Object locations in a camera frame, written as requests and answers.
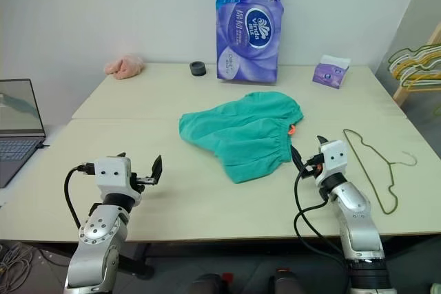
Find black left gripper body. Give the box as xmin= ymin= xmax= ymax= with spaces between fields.
xmin=129 ymin=171 xmax=157 ymax=199

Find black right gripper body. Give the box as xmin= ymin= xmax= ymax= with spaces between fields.
xmin=302 ymin=154 xmax=325 ymax=180

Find green shorts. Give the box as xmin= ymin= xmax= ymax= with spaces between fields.
xmin=178 ymin=91 xmax=306 ymax=185

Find white rack hanger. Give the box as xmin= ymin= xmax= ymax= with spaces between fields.
xmin=401 ymin=65 xmax=441 ymax=89

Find green rack hanger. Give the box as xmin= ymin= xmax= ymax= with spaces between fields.
xmin=387 ymin=43 xmax=441 ymax=68

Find small purple tissue pack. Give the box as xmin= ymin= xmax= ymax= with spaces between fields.
xmin=311 ymin=54 xmax=352 ymax=90

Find pink fluffy cloth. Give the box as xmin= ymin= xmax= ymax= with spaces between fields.
xmin=103 ymin=53 xmax=147 ymax=80

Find grey laptop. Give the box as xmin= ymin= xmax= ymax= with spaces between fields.
xmin=0 ymin=78 xmax=48 ymax=189

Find wooden clothes rack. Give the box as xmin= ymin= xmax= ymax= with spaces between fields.
xmin=392 ymin=21 xmax=441 ymax=106

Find black round holder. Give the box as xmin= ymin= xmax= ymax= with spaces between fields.
xmin=189 ymin=61 xmax=208 ymax=78

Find dark rounded shape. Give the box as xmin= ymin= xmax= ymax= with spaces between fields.
xmin=271 ymin=267 xmax=301 ymax=294

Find large purple tissue pack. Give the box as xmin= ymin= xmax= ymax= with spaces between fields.
xmin=215 ymin=0 xmax=287 ymax=85

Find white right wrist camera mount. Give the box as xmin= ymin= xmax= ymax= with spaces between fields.
xmin=318 ymin=140 xmax=347 ymax=180

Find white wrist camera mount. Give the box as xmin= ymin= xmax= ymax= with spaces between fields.
xmin=92 ymin=156 xmax=134 ymax=199
xmin=318 ymin=140 xmax=347 ymax=180

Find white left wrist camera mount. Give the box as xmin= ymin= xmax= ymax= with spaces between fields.
xmin=92 ymin=156 xmax=134 ymax=199

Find olive green wire hanger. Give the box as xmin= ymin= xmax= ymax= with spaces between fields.
xmin=342 ymin=128 xmax=419 ymax=216

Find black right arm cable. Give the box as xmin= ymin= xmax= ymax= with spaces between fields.
xmin=293 ymin=165 xmax=349 ymax=276

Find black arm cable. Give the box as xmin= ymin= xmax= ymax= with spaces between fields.
xmin=293 ymin=165 xmax=349 ymax=276
xmin=64 ymin=162 xmax=96 ymax=230

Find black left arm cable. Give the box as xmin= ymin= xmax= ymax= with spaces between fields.
xmin=64 ymin=162 xmax=96 ymax=230

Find black table leg bracket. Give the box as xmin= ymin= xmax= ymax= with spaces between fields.
xmin=116 ymin=241 xmax=154 ymax=280

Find grey floor cables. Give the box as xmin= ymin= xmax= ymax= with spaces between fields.
xmin=0 ymin=241 xmax=39 ymax=285

